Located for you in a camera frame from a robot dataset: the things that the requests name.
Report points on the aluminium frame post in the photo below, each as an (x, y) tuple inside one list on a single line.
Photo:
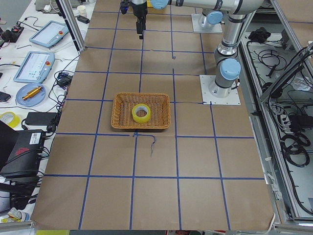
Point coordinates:
[(70, 20)]

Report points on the black power adapter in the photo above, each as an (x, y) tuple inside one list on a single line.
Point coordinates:
[(83, 19)]

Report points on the teach pendant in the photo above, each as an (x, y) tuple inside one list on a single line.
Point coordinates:
[(35, 67), (50, 34)]

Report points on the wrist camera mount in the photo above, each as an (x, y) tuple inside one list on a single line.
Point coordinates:
[(124, 6)]

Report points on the brown wicker basket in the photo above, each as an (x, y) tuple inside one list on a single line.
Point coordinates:
[(123, 104)]

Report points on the brass cylinder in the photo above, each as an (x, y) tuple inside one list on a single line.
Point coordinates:
[(32, 93)]

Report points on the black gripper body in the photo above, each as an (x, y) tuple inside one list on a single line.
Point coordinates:
[(139, 11)]

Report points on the lower teach pendant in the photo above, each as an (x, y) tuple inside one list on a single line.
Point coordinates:
[(35, 67)]

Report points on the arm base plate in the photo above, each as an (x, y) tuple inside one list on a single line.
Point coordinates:
[(197, 28), (212, 94)]

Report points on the blue plate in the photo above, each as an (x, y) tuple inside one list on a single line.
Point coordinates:
[(31, 101)]

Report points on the upper teach pendant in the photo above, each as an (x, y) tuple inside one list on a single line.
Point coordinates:
[(50, 34)]

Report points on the white paper cup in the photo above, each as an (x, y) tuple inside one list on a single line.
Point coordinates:
[(82, 10)]

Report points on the black power brick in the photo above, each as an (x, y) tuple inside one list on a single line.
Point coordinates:
[(40, 118)]

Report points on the spare yellow tape roll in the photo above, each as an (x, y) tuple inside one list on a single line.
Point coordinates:
[(10, 118)]

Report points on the black red computer box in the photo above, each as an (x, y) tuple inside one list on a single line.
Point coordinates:
[(19, 151)]

